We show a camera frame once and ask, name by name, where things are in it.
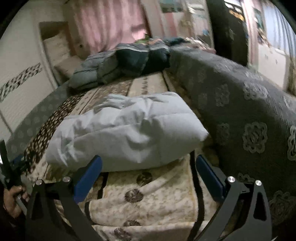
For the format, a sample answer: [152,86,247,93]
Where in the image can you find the person's left hand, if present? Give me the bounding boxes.
[3,186,29,218]

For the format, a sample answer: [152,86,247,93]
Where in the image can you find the floral brown fleece blanket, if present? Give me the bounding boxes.
[24,72,217,240]

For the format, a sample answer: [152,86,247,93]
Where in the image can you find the white louvered wardrobe door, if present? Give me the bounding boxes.
[1,7,54,140]

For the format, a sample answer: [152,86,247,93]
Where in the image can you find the beige pillow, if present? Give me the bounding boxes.
[54,55,83,79]

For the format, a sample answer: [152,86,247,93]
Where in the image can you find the grey-blue puffer jacket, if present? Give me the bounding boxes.
[69,51,120,91]

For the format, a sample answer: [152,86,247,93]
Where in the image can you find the white low cabinet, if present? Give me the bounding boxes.
[258,44,290,90]

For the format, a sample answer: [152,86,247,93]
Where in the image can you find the dark navy striped jacket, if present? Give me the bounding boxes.
[115,41,170,78]

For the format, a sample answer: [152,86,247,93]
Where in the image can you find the pink curtain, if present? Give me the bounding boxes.
[69,1,149,54]

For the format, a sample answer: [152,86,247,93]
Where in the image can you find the wall poster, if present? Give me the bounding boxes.
[159,0,183,13]

